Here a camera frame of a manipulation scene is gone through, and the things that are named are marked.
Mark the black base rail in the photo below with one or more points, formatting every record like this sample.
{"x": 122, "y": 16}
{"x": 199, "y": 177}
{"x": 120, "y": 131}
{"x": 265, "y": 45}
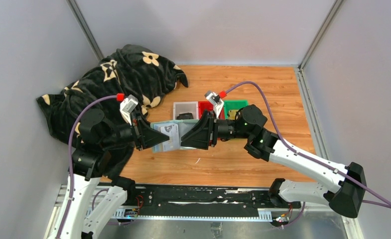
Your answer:
{"x": 202, "y": 203}

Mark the white plastic bin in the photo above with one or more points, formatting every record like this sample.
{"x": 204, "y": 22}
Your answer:
{"x": 185, "y": 107}

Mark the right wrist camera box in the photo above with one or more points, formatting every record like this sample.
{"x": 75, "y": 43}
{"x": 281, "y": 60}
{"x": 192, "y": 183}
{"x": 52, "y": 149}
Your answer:
{"x": 217, "y": 102}

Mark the black cards stack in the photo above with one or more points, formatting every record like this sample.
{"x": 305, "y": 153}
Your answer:
{"x": 185, "y": 116}

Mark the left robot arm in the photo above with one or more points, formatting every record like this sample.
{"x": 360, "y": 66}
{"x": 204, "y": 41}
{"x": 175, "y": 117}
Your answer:
{"x": 89, "y": 163}

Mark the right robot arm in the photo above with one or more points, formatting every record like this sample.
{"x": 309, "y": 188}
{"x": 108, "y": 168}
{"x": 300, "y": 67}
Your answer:
{"x": 334, "y": 183}

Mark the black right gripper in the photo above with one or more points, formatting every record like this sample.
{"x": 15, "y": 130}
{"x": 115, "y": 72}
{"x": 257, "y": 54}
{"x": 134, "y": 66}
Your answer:
{"x": 204, "y": 134}

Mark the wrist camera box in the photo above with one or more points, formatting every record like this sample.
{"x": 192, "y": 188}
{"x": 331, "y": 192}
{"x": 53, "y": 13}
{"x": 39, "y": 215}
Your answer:
{"x": 217, "y": 102}
{"x": 127, "y": 106}

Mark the red plastic bin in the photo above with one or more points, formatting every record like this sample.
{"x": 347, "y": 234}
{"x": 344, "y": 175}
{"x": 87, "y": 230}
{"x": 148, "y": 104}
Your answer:
{"x": 207, "y": 106}

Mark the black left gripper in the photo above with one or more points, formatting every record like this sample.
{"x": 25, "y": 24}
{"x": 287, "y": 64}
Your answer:
{"x": 146, "y": 135}

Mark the green plastic bin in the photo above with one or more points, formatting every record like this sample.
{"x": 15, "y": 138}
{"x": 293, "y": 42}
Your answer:
{"x": 231, "y": 107}

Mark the teal leather card holder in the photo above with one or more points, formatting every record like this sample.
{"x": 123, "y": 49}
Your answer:
{"x": 184, "y": 127}

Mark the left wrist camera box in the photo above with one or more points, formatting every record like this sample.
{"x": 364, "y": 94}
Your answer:
{"x": 127, "y": 106}

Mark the silver patterned card in holder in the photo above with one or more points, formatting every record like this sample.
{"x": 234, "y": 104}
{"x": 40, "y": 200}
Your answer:
{"x": 172, "y": 131}

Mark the black floral fleece blanket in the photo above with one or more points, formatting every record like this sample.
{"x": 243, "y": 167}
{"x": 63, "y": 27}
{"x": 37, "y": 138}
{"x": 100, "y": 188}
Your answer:
{"x": 130, "y": 70}

